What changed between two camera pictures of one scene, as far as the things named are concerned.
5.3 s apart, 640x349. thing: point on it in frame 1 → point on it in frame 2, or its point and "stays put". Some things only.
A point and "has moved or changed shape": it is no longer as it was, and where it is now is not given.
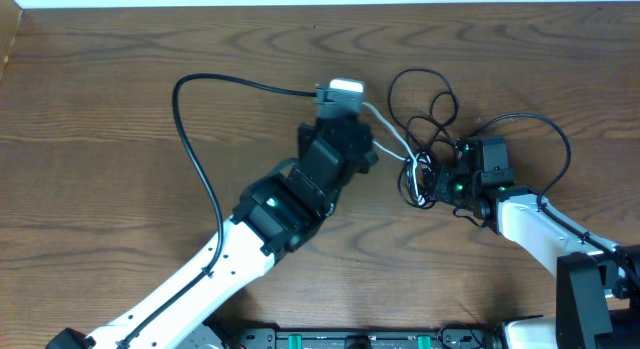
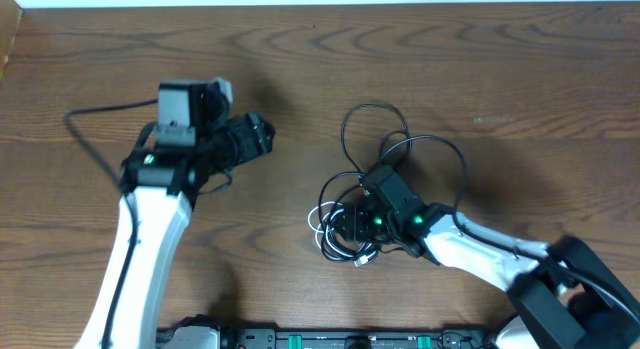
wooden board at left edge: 10,16 stays put
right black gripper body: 453,189 → 367,226
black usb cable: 424,108 has moved or changed shape
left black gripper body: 367,156 → 242,141
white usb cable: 411,159 → 318,221
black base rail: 386,338 stays put
